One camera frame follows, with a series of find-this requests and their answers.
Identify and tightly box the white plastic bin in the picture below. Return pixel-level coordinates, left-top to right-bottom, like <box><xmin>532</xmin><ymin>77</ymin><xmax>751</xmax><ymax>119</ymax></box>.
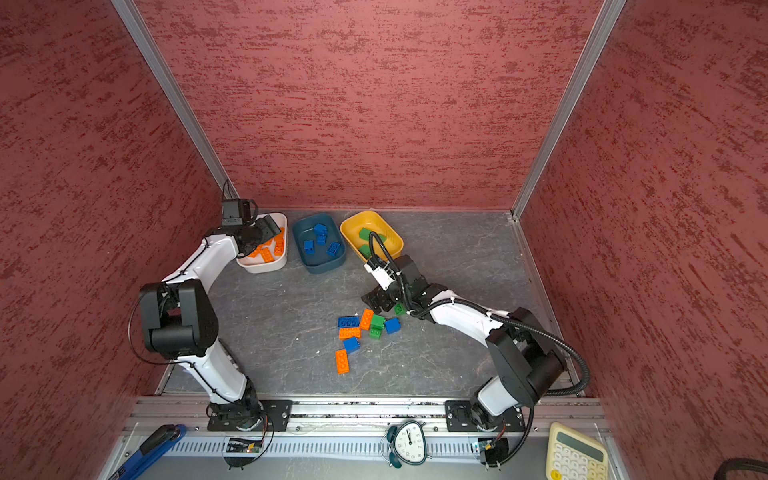
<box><xmin>236</xmin><ymin>212</ymin><xmax>288</xmax><ymax>274</ymax></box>

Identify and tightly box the orange lego brick studs up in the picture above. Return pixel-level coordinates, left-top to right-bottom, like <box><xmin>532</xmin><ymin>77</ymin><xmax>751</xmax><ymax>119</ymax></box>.
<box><xmin>260</xmin><ymin>247</ymin><xmax>274</xmax><ymax>263</ymax></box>

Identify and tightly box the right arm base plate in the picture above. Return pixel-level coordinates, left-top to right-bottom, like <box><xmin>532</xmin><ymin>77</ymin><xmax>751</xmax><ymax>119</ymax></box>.
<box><xmin>444</xmin><ymin>400</ymin><xmax>525</xmax><ymax>433</ymax></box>

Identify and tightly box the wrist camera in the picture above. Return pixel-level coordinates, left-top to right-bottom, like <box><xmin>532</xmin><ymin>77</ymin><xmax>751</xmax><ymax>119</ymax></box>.
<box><xmin>365</xmin><ymin>231</ymin><xmax>403</xmax><ymax>298</ymax></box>
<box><xmin>221</xmin><ymin>199</ymin><xmax>253</xmax><ymax>227</ymax></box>

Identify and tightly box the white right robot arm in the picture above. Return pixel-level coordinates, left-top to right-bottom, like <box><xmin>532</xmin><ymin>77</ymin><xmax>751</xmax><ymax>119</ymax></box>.
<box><xmin>364</xmin><ymin>255</ymin><xmax>566</xmax><ymax>431</ymax></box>

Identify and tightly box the aluminium corner post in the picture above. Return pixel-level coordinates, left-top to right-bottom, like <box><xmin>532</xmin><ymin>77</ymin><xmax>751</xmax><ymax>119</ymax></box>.
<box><xmin>110</xmin><ymin>0</ymin><xmax>238</xmax><ymax>220</ymax></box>
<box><xmin>511</xmin><ymin>0</ymin><xmax>626</xmax><ymax>222</ymax></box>

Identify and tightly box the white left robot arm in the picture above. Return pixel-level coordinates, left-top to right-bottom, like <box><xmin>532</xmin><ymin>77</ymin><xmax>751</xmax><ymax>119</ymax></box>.
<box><xmin>138</xmin><ymin>213</ymin><xmax>287</xmax><ymax>431</ymax></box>

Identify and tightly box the yellow calculator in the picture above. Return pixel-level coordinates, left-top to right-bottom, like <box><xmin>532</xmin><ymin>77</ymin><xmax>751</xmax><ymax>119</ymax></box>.
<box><xmin>545</xmin><ymin>422</ymin><xmax>610</xmax><ymax>480</ymax></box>

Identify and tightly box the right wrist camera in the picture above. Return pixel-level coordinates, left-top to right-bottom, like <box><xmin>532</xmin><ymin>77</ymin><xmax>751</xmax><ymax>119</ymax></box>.
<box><xmin>365</xmin><ymin>231</ymin><xmax>403</xmax><ymax>298</ymax></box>

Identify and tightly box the black corrugated cable right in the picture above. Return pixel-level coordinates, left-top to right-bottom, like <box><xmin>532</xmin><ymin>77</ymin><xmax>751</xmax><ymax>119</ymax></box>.
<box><xmin>467</xmin><ymin>299</ymin><xmax>592</xmax><ymax>466</ymax></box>

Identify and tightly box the yellow plastic bin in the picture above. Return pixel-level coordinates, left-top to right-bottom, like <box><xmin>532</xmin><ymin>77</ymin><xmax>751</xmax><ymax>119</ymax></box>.
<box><xmin>340</xmin><ymin>210</ymin><xmax>404</xmax><ymax>263</ymax></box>

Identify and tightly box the aluminium corner post right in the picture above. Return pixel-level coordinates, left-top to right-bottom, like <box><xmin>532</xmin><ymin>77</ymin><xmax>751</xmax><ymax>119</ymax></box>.
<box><xmin>511</xmin><ymin>0</ymin><xmax>626</xmax><ymax>222</ymax></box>

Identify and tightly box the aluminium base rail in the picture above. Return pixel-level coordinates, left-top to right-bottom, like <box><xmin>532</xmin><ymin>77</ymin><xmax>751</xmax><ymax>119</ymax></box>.
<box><xmin>113</xmin><ymin>394</ymin><xmax>613</xmax><ymax>463</ymax></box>

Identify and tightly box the blue lego long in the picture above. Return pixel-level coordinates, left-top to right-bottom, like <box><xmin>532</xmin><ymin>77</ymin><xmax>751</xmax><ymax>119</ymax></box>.
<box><xmin>337</xmin><ymin>316</ymin><xmax>360</xmax><ymax>328</ymax></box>

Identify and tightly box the blue lego front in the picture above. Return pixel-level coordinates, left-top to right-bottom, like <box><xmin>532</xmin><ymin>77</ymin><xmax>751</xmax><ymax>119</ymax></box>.
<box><xmin>343</xmin><ymin>337</ymin><xmax>361</xmax><ymax>354</ymax></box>

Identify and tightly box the aluminium corner post left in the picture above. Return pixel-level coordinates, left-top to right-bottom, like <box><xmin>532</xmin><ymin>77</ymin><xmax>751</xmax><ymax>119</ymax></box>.
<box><xmin>110</xmin><ymin>0</ymin><xmax>238</xmax><ymax>220</ymax></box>

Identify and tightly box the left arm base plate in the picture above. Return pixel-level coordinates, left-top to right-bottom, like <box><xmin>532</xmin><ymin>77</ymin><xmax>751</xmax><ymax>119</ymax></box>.
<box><xmin>206</xmin><ymin>399</ymin><xmax>293</xmax><ymax>433</ymax></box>

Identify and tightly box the teal alarm clock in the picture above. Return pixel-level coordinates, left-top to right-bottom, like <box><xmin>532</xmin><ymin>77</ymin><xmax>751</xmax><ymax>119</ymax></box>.
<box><xmin>385</xmin><ymin>419</ymin><xmax>428</xmax><ymax>469</ymax></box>

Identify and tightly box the orange lego long front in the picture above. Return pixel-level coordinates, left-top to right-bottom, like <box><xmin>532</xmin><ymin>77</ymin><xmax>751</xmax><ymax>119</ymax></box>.
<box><xmin>335</xmin><ymin>350</ymin><xmax>350</xmax><ymax>375</ymax></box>

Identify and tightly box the blue handled tool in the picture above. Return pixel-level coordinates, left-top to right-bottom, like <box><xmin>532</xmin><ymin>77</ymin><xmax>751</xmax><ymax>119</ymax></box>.
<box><xmin>108</xmin><ymin>424</ymin><xmax>187</xmax><ymax>480</ymax></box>

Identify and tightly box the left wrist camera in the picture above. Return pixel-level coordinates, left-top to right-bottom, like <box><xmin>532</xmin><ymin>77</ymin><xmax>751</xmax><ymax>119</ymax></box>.
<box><xmin>221</xmin><ymin>199</ymin><xmax>253</xmax><ymax>227</ymax></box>

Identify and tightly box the dark teal plastic bin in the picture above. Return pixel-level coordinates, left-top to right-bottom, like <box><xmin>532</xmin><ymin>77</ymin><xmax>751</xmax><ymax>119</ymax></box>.
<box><xmin>291</xmin><ymin>213</ymin><xmax>347</xmax><ymax>274</ymax></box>

